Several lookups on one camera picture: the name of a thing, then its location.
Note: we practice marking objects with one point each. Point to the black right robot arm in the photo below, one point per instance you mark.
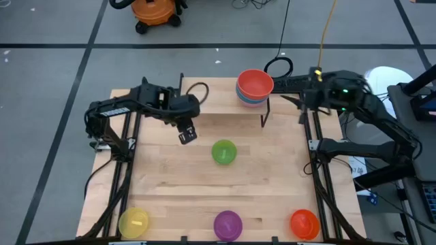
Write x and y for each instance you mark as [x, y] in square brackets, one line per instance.
[361, 149]

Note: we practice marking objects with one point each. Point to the orange shop vacuum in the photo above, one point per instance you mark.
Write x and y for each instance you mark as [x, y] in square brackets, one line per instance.
[153, 12]

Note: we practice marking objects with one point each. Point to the black computer keyboard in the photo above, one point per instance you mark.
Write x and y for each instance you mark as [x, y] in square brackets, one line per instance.
[293, 84]

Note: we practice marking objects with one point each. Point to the red opaque plastic bowl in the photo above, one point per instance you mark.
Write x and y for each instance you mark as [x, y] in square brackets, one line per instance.
[255, 83]

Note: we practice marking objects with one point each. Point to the orange translucent plastic bowl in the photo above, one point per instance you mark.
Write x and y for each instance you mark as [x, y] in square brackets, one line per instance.
[304, 224]

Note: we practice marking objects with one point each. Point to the small blue object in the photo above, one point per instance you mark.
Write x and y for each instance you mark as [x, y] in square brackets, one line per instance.
[373, 199]

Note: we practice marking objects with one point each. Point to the grey equipment cart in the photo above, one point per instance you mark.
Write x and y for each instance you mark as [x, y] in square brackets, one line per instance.
[419, 146]

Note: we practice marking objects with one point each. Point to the white paper sheet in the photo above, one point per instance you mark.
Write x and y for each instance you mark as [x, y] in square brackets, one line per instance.
[359, 170]

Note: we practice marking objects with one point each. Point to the black monitor with blue screen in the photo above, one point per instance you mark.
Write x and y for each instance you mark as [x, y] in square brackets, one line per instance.
[425, 107]

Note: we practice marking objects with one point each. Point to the teal plastic bowl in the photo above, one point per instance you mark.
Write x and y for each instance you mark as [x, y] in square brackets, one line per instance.
[242, 96]

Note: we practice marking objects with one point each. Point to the yellow translucent plastic bowl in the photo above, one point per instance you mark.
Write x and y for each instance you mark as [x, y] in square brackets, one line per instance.
[131, 217]

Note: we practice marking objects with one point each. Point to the green translucent plastic bowl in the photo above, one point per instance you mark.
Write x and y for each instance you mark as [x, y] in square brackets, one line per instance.
[218, 148]

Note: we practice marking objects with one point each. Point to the pink plastic bowl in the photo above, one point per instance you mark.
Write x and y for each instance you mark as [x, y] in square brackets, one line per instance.
[252, 105]

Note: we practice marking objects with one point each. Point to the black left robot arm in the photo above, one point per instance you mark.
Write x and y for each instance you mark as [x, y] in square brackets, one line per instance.
[112, 109]

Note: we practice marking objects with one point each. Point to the purple translucent plastic bowl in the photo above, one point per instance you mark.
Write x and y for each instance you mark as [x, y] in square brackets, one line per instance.
[228, 226]

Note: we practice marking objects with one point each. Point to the wooden shelf with black legs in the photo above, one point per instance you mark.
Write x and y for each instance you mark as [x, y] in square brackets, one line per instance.
[221, 102]

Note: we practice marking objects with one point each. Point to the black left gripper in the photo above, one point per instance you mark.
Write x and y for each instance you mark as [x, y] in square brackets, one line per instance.
[185, 109]

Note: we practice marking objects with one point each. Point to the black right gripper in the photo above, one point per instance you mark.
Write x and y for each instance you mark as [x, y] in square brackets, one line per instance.
[320, 97]

